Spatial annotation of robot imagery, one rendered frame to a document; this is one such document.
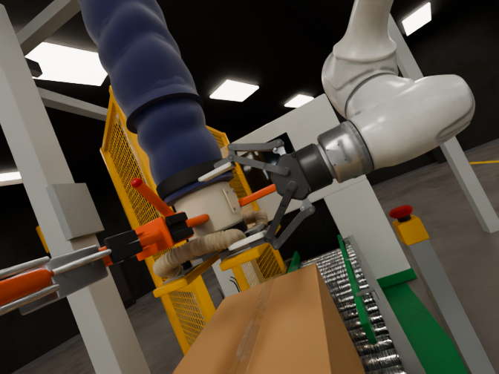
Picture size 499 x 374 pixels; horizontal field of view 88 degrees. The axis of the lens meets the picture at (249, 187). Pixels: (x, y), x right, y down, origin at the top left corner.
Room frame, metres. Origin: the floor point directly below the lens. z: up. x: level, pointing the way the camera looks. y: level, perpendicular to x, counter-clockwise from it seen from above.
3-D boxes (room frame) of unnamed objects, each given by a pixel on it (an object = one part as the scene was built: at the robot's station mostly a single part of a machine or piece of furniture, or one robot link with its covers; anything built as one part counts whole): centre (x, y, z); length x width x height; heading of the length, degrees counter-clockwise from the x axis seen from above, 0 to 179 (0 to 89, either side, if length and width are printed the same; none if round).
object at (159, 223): (0.52, 0.20, 1.27); 0.10 x 0.08 x 0.06; 76
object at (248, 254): (0.74, 0.05, 1.16); 0.34 x 0.10 x 0.05; 166
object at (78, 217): (1.39, 0.91, 1.62); 0.20 x 0.05 x 0.30; 165
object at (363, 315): (1.83, -0.43, 0.60); 1.60 x 0.11 x 0.09; 165
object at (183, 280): (0.79, 0.23, 1.16); 0.34 x 0.10 x 0.05; 166
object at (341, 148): (0.42, -0.16, 1.26); 0.09 x 0.06 x 0.09; 165
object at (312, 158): (0.44, -0.09, 1.26); 0.09 x 0.07 x 0.08; 75
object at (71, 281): (0.32, 0.25, 1.26); 0.07 x 0.07 x 0.04; 76
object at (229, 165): (0.47, 0.04, 1.33); 0.07 x 0.03 x 0.01; 75
